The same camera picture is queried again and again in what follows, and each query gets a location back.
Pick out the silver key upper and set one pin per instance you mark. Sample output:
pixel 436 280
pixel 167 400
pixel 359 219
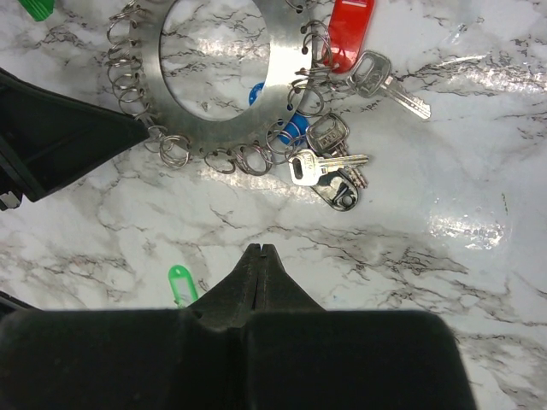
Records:
pixel 372 76

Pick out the blue key tag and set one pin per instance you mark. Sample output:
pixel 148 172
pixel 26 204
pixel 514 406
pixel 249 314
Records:
pixel 294 129

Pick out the silver key with square head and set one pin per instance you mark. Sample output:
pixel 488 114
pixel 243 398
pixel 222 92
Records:
pixel 306 167

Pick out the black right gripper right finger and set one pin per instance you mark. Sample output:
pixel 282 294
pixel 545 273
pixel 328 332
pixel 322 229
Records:
pixel 366 359

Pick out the green white snack pouch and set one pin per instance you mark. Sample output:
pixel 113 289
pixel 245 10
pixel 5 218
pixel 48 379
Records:
pixel 39 10

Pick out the green key tag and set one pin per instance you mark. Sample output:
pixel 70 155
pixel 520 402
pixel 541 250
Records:
pixel 182 286

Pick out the red key tag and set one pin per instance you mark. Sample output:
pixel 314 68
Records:
pixel 346 32

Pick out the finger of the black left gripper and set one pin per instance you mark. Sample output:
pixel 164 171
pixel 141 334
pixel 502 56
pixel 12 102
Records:
pixel 48 141

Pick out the black key tag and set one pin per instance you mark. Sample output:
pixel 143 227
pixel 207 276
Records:
pixel 337 191

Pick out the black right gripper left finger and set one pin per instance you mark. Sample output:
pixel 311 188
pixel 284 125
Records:
pixel 185 358

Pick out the metal disc keyring organizer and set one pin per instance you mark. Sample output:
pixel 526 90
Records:
pixel 185 69

